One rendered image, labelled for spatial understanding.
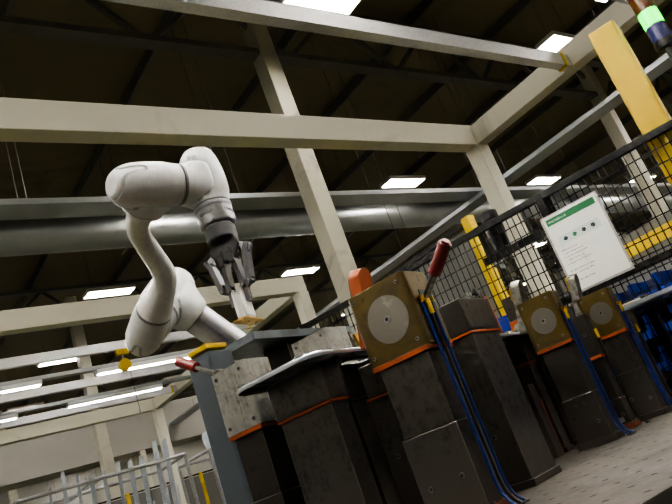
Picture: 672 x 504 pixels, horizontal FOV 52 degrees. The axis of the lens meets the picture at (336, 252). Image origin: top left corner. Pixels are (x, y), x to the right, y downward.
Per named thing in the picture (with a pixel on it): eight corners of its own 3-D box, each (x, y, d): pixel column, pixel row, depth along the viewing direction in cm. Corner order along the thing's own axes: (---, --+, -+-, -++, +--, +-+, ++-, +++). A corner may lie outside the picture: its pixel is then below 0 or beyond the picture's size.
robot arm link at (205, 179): (221, 216, 175) (174, 218, 167) (205, 164, 180) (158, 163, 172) (241, 194, 167) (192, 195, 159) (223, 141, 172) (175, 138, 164)
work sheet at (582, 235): (634, 267, 237) (594, 190, 247) (575, 295, 249) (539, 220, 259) (636, 268, 239) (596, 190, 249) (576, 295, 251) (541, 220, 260)
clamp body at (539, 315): (631, 437, 143) (559, 284, 154) (579, 454, 149) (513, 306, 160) (639, 432, 149) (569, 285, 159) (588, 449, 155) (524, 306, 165)
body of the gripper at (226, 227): (196, 232, 164) (206, 267, 161) (224, 216, 161) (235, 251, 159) (214, 237, 171) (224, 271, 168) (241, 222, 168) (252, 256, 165)
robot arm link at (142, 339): (124, 314, 192) (143, 285, 203) (109, 355, 202) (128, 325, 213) (168, 334, 193) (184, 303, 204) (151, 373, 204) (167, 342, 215)
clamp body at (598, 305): (679, 411, 170) (615, 282, 181) (633, 426, 176) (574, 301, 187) (684, 407, 175) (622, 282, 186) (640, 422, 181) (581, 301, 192)
